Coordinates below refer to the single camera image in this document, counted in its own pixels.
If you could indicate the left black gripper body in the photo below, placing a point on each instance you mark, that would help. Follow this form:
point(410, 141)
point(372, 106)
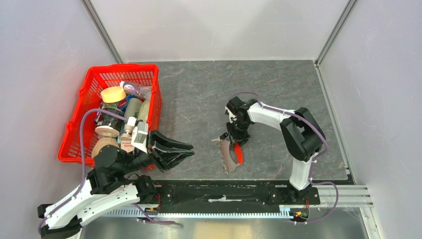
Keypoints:
point(151, 152)

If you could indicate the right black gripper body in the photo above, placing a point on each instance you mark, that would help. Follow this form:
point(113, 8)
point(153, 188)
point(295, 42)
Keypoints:
point(238, 130)

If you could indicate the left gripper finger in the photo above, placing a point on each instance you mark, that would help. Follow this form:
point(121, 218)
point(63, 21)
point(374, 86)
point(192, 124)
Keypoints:
point(166, 160)
point(161, 139)

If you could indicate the grey red key holder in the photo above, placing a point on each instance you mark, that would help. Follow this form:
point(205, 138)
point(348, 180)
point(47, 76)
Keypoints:
point(231, 155)

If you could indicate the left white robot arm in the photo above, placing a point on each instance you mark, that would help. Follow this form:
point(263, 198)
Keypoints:
point(106, 187)

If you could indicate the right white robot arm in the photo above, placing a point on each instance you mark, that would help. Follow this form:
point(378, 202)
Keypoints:
point(302, 135)

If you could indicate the cream bottle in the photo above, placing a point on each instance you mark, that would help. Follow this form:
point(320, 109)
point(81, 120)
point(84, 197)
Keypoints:
point(144, 111)

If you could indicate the white sponge box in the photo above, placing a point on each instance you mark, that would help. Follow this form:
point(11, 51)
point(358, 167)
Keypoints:
point(127, 146)

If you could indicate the grey green bottle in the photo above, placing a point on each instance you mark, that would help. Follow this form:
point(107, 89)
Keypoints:
point(131, 112)

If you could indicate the clear plastic bottle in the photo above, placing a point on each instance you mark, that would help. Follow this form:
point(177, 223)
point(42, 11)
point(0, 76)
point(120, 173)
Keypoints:
point(136, 89)

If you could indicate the yellow lid dark jar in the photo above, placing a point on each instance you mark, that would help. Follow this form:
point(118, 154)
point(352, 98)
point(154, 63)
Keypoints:
point(113, 99)

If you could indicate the wooden spool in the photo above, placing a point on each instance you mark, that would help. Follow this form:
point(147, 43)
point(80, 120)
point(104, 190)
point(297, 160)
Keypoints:
point(102, 142)

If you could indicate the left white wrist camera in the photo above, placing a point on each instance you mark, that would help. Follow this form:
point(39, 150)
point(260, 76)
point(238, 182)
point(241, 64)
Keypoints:
point(139, 130)

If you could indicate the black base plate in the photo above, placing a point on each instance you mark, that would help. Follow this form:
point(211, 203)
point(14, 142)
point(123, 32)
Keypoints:
point(228, 196)

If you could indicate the white slotted cable duct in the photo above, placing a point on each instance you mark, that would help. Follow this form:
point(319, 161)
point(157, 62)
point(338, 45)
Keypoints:
point(134, 212)

